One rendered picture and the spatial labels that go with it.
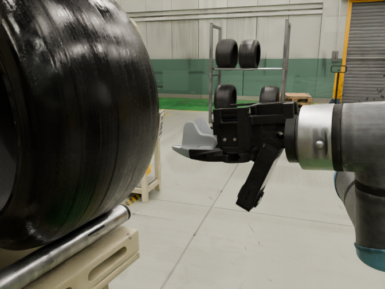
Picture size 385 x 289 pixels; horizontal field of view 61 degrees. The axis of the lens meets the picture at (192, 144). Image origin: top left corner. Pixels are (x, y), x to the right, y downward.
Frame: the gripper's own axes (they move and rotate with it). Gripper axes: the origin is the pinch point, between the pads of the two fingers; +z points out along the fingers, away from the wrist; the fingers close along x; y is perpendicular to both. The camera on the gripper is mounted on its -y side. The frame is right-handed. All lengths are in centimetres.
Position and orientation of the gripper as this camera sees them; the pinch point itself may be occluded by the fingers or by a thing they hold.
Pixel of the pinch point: (180, 151)
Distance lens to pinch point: 56.0
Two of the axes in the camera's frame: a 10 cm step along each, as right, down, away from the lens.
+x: -4.8, 2.1, -8.5
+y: -1.1, -9.8, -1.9
